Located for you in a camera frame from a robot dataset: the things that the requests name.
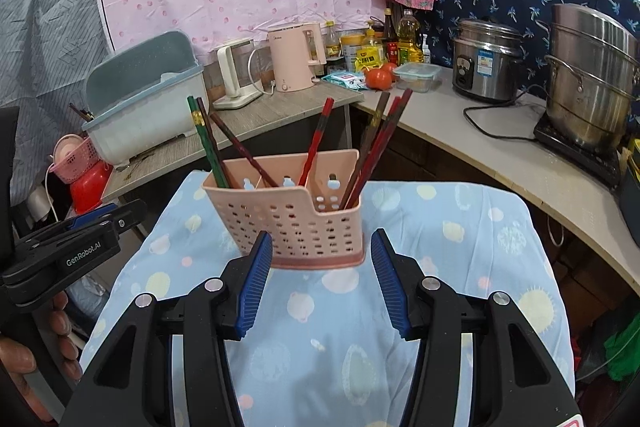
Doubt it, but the white plastic tub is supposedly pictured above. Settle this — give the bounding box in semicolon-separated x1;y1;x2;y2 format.
81;31;207;166

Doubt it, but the dark brown chopstick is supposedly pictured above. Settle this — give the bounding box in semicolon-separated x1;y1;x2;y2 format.
355;88;414;209

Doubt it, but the white glass kettle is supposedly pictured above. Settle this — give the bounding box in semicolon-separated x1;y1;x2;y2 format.
214;37;263;110

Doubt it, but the black induction cooker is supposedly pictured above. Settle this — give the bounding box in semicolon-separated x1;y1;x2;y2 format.
533;109;623;188

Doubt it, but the pink perforated utensil holder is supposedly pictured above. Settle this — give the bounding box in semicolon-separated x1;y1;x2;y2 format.
201;149;366;272

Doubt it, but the curved wooden counter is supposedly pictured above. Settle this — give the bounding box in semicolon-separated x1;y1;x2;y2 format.
350;67;640;295

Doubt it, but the pink plastic basket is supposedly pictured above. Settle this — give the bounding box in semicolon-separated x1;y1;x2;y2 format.
50;134;101;185

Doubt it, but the person's left hand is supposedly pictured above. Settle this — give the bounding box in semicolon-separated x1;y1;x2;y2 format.
0;291;83;423

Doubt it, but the stainless steel steamer pot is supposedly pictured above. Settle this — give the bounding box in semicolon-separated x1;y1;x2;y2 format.
537;3;640;150

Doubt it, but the yellow tin can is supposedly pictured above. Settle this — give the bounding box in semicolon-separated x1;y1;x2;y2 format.
340;33;368;72

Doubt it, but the grey striped cloth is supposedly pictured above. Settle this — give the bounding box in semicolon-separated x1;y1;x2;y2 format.
0;0;113;208

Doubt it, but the wooden shelf table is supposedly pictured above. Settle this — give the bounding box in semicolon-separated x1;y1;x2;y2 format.
102;82;365;202

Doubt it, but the green plastic bag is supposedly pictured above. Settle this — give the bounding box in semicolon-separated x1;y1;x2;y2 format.
602;312;640;383

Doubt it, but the dark green container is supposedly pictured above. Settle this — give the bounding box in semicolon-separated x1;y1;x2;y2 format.
619;147;640;248

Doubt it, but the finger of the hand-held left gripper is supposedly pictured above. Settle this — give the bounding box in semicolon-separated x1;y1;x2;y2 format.
64;203;120;230
16;199;148;254

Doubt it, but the clear plastic food container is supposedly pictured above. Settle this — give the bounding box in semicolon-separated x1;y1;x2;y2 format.
392;63;442;94

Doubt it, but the wet wipes packet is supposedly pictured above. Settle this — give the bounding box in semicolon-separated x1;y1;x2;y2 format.
320;71;368;90

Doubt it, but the steel rice cooker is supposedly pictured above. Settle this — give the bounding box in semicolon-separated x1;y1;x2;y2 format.
452;19;523;102

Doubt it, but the light blue printed tablecloth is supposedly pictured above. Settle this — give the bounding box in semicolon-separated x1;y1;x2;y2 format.
80;169;576;427

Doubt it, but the pink electric kettle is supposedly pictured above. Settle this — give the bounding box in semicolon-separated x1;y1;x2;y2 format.
267;22;327;92

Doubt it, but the brown bottle yellow cap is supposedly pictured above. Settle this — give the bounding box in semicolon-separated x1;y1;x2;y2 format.
325;21;343;75

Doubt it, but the red plastic basin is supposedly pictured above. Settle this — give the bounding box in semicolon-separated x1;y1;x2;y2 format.
70;162;113;215

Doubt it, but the yellow seasoning packet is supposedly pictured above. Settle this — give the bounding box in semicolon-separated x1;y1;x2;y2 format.
355;29;386;72

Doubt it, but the dark red chopstick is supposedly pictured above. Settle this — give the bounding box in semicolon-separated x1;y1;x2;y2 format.
209;112;280;188
196;97;234;188

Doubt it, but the black power cable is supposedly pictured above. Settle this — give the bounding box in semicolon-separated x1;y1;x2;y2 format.
462;89;548;141

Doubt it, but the cooking oil bottle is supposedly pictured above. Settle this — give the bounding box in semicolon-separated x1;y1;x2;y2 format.
397;9;423;65

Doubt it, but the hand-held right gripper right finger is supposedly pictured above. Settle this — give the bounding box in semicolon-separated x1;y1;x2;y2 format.
369;228;583;427

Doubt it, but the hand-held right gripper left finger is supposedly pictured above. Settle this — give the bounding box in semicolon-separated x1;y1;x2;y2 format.
59;231;274;427

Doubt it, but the green chopstick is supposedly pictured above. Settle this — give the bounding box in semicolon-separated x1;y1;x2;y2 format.
187;95;226;188

